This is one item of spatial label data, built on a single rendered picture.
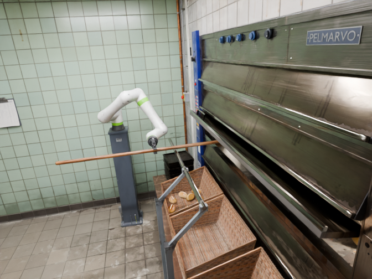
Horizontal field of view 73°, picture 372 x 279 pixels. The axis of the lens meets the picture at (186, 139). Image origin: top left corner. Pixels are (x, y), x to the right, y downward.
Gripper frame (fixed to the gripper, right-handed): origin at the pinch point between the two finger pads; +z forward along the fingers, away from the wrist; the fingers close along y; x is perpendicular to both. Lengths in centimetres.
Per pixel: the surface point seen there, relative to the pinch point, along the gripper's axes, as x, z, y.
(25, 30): 117, -120, -108
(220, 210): -47, 34, 48
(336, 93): -56, 129, -63
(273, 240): -53, 102, 22
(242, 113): -56, 53, -38
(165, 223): -1, 21, 61
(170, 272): 3, 89, 42
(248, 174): -56, 63, 1
